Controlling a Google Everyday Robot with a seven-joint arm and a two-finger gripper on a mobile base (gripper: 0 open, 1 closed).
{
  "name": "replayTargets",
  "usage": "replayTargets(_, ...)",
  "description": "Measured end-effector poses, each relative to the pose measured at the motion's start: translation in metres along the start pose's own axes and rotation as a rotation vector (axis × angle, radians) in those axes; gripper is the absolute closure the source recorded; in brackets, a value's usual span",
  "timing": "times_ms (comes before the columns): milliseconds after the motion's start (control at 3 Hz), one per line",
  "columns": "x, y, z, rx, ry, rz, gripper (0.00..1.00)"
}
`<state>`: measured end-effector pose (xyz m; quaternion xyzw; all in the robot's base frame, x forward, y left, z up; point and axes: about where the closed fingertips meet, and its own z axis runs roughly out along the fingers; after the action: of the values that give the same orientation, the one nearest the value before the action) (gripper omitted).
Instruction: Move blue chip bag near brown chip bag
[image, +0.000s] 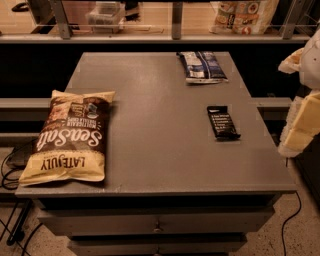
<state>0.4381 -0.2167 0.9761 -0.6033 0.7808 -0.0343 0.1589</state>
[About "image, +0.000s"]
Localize grey metal shelf rack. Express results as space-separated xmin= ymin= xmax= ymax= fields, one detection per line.
xmin=0 ymin=0 xmax=319 ymax=44

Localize blue chip bag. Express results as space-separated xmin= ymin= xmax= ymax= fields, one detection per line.
xmin=176 ymin=51 xmax=228 ymax=84

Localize colourful snack bag on shelf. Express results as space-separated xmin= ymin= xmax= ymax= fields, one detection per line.
xmin=209 ymin=0 xmax=279 ymax=35

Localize black power adapter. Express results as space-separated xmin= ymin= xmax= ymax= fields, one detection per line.
xmin=6 ymin=143 xmax=32 ymax=168

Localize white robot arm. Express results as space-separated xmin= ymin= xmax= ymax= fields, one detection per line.
xmin=278 ymin=30 xmax=320 ymax=158

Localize grey drawer cabinet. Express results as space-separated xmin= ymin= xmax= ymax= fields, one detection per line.
xmin=17 ymin=52 xmax=296 ymax=256

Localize black cables left floor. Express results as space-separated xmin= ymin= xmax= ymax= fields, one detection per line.
xmin=0 ymin=139 xmax=44 ymax=256

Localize black cable right floor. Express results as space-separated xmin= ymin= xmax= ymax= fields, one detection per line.
xmin=280 ymin=191 xmax=303 ymax=256

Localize clear plastic container on shelf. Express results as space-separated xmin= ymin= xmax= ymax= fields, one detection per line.
xmin=85 ymin=1 xmax=124 ymax=34

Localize brown sea salt chip bag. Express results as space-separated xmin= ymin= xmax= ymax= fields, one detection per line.
xmin=19 ymin=90 xmax=115 ymax=186

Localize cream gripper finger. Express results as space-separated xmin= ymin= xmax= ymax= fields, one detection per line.
xmin=278 ymin=48 xmax=303 ymax=74
xmin=278 ymin=92 xmax=320 ymax=158

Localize black snack bar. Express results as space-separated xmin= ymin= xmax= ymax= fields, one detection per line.
xmin=207 ymin=106 xmax=241 ymax=140

